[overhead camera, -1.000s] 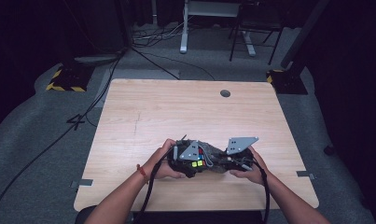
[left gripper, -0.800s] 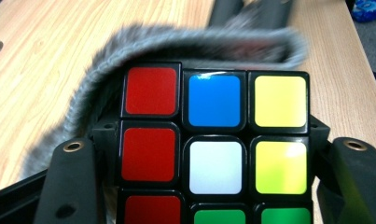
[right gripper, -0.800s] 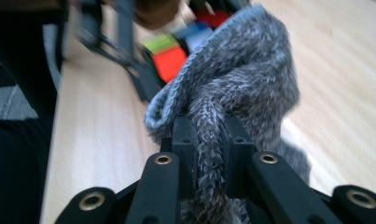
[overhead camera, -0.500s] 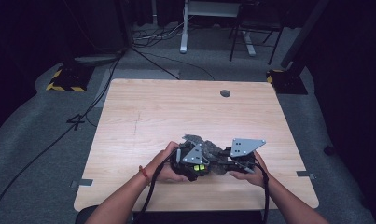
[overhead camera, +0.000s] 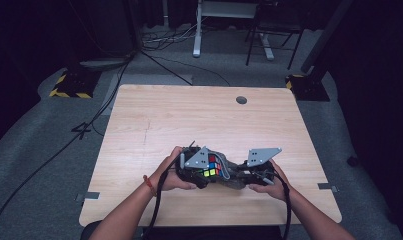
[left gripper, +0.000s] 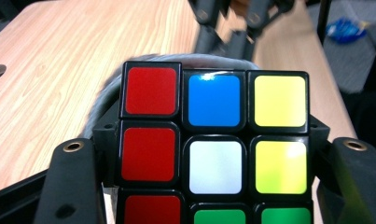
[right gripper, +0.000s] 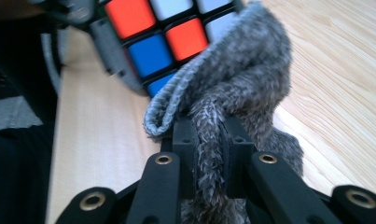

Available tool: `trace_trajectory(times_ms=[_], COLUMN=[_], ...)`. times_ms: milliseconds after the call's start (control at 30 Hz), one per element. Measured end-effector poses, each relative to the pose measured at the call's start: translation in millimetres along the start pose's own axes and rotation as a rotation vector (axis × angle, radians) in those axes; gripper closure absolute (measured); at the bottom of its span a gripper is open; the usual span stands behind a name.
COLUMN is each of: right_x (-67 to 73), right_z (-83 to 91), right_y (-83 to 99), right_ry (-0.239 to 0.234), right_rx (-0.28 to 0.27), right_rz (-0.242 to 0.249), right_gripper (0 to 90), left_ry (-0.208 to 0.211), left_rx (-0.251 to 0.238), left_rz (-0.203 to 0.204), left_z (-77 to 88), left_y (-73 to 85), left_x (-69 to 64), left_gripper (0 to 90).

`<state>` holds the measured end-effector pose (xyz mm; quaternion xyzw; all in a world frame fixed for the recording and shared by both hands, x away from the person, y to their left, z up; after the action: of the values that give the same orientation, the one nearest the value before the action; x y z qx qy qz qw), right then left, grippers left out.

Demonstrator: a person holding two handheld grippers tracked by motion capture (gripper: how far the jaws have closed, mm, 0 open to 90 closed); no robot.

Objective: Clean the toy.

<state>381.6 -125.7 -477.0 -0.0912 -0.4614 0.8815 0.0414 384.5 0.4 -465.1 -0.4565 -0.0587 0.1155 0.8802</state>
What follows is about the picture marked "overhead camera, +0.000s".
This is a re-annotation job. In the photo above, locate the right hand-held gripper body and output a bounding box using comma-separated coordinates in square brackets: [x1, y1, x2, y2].
[245, 147, 284, 185]

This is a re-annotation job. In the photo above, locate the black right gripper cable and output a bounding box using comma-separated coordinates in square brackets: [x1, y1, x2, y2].
[262, 168, 294, 240]

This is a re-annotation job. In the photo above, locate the flat grey stand foot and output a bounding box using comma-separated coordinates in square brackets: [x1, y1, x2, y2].
[79, 57, 132, 70]

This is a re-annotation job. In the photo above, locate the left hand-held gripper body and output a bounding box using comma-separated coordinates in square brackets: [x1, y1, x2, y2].
[175, 145, 212, 184]

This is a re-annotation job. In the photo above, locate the black yellow striped stand base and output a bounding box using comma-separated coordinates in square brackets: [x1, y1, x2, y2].
[285, 73, 331, 102]
[49, 68, 102, 100]

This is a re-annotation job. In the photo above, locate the person's dark knee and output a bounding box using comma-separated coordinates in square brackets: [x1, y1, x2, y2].
[80, 219, 105, 240]

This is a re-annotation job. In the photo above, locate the grey cloth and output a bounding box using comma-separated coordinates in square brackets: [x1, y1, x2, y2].
[211, 152, 255, 191]

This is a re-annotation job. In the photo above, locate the small black floor object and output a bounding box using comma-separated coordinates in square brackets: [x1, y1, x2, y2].
[346, 154, 360, 168]

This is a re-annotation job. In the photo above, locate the slanted dark metal pole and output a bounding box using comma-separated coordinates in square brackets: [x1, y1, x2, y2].
[300, 0, 354, 75]

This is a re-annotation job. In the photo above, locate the person's left hand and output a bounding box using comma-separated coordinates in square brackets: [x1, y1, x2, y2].
[149, 145, 199, 193]

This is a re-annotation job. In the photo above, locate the grey tape strip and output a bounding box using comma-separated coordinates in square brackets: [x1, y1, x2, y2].
[75, 191, 101, 203]
[316, 182, 340, 194]

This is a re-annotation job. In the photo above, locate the person's dark clothing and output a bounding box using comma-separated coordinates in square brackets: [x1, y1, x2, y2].
[140, 225, 284, 240]

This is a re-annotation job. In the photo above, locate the black chair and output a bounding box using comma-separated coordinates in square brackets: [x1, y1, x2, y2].
[244, 0, 305, 71]

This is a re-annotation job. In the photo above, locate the red bracelet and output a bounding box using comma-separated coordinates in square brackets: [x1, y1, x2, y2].
[142, 174, 158, 198]

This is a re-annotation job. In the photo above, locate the thin black floor cable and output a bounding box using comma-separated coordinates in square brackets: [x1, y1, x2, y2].
[140, 49, 232, 88]

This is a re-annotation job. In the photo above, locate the white desk frame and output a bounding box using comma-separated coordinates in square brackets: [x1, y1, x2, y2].
[192, 0, 276, 62]

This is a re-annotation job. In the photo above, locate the bundle of floor cables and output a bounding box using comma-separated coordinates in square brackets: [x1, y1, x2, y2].
[141, 18, 204, 52]

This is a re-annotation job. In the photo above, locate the person's right hand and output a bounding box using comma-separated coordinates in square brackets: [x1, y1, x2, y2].
[247, 158, 292, 203]

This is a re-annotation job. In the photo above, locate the multicoloured puzzle cube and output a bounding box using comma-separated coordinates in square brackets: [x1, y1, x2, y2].
[198, 153, 223, 178]

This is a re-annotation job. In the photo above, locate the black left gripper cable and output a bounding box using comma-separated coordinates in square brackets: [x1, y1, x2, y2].
[141, 151, 185, 240]

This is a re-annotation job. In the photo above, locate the long black floor cable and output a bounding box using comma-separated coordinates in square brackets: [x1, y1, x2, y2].
[0, 49, 138, 238]

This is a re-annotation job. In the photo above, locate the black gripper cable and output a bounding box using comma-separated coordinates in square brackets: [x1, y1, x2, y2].
[262, 168, 294, 240]
[141, 151, 185, 240]

